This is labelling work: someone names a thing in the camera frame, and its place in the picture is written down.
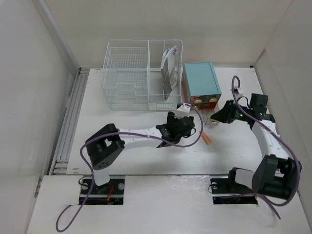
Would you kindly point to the brown drawer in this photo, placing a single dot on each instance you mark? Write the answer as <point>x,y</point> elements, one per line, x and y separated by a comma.
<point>208,113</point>

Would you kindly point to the orange transparent case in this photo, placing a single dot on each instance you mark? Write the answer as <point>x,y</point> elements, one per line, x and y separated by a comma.
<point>206,139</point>

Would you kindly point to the grey setup guide booklet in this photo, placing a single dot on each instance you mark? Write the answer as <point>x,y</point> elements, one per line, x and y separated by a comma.
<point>168,74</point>

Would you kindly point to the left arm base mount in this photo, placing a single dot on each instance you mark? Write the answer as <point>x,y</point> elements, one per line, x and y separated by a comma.
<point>111,193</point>

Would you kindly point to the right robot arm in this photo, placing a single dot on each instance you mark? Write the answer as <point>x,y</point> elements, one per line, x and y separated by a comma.
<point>276,175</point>

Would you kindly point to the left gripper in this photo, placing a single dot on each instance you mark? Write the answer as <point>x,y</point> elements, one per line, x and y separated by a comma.
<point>171,119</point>

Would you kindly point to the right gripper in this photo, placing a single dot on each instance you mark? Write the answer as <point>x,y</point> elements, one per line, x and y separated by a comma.
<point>225,114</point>

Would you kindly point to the teal drawer box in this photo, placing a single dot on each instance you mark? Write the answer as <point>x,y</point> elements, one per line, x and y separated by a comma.
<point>199,78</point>

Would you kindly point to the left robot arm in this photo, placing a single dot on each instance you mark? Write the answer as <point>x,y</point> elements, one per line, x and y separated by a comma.
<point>107,144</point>

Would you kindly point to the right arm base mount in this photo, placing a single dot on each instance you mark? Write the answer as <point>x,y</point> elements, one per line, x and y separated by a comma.
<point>230,193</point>

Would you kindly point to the clear drawer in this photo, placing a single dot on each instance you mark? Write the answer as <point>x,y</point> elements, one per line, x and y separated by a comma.
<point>197,106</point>
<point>205,99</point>

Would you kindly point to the white wire mesh organizer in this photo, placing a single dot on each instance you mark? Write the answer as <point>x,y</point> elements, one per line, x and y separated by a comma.
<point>132,78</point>

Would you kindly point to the aluminium rail frame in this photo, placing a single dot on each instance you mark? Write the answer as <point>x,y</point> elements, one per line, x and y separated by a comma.
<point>61,153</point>

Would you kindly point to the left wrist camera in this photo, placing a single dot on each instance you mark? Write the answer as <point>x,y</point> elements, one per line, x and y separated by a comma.
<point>183,110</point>

